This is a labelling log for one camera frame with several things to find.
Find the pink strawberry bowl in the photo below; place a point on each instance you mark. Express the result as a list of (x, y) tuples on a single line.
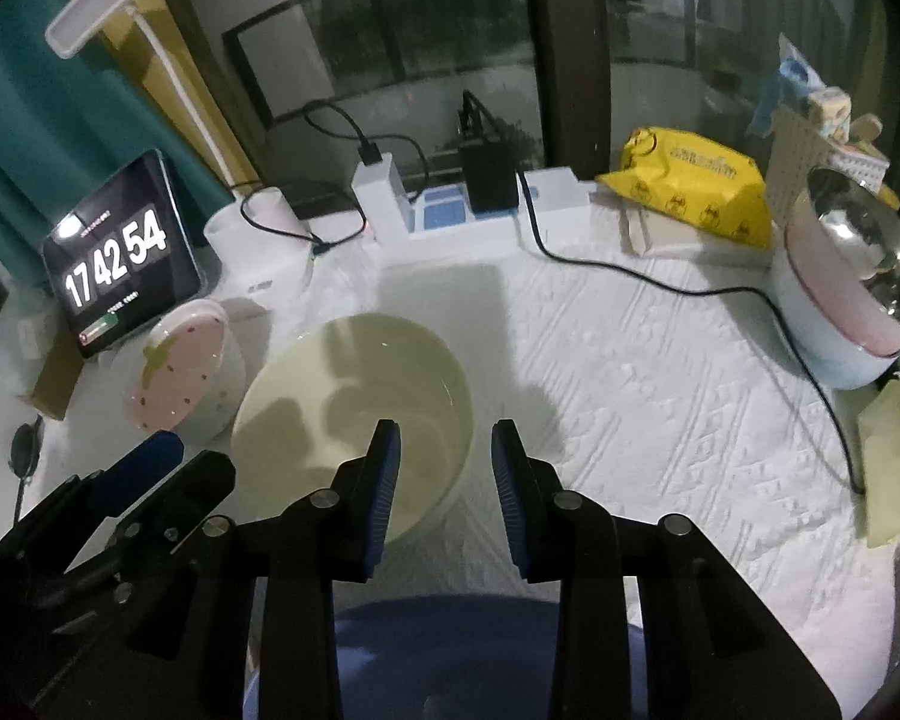
[(180, 360)]

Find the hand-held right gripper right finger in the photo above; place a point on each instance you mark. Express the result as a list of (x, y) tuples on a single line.
[(506, 495)]

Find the tablet with clock display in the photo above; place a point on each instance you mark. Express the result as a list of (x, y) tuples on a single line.
[(120, 255)]

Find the cardboard box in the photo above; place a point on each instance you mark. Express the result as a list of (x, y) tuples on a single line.
[(52, 382)]

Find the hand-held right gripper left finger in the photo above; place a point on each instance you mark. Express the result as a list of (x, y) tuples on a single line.
[(386, 495)]

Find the white charger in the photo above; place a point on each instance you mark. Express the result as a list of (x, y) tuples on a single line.
[(379, 195)]

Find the teal curtain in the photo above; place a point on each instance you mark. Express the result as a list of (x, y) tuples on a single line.
[(15, 90)]

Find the black charger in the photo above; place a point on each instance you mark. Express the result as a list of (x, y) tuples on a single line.
[(487, 180)]

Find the white tablecloth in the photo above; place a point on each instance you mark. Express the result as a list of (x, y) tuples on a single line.
[(645, 427)]

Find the cream bowl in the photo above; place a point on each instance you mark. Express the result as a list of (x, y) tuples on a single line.
[(307, 405)]

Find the dark window frame post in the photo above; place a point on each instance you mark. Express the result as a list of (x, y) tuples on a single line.
[(562, 52)]

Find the steel bowl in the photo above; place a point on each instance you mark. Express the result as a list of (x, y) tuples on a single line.
[(855, 240)]

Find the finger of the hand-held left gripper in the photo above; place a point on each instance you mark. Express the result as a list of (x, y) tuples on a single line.
[(142, 465), (195, 491)]

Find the white desk lamp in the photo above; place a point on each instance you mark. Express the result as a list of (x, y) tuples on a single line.
[(262, 262)]

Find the white power strip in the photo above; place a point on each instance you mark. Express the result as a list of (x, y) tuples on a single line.
[(555, 202)]

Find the large blue bowl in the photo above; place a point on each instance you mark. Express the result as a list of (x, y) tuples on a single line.
[(450, 652)]

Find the yellow packet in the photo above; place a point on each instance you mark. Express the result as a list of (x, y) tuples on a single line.
[(690, 180)]

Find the blue and white packet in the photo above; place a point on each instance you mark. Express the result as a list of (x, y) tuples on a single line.
[(784, 82)]

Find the pale flat box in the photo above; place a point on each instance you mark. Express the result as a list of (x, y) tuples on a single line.
[(690, 246)]

